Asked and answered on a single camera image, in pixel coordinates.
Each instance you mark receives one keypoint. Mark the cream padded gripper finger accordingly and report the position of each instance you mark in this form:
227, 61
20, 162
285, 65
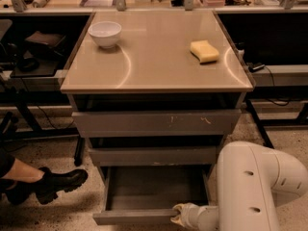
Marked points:
176, 214

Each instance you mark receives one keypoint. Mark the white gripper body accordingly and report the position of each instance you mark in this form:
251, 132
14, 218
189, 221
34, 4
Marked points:
194, 215

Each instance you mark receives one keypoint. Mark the grey bottom drawer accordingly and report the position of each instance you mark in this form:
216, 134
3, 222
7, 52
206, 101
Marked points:
146, 195

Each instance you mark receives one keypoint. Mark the grey drawer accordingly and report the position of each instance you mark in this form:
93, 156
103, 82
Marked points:
164, 156
155, 123
146, 195

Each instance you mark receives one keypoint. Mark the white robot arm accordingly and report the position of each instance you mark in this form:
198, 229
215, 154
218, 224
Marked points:
252, 180

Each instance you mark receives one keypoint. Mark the grey middle drawer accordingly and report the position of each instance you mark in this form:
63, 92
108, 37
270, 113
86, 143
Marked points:
164, 156

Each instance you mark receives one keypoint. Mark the grey top drawer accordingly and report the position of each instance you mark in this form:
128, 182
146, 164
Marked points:
155, 123

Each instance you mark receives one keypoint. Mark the grey drawer cabinet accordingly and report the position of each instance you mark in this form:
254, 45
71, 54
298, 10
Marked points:
153, 69

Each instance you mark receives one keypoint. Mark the black table leg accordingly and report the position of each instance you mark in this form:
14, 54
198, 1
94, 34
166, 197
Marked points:
257, 121

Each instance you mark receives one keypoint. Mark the black leather boot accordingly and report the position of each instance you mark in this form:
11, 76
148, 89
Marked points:
46, 189

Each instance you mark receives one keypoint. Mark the black power adapter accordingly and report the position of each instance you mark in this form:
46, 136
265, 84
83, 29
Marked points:
255, 67

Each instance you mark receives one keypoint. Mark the yellow sponge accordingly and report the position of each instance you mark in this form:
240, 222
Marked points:
204, 51

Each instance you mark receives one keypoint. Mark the person's lower leg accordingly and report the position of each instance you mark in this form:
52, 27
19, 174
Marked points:
14, 169

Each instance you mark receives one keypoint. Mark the white ceramic bowl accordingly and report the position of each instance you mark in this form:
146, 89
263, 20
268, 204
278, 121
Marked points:
105, 34

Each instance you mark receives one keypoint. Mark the dark box on shelf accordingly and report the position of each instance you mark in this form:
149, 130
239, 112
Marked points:
46, 46

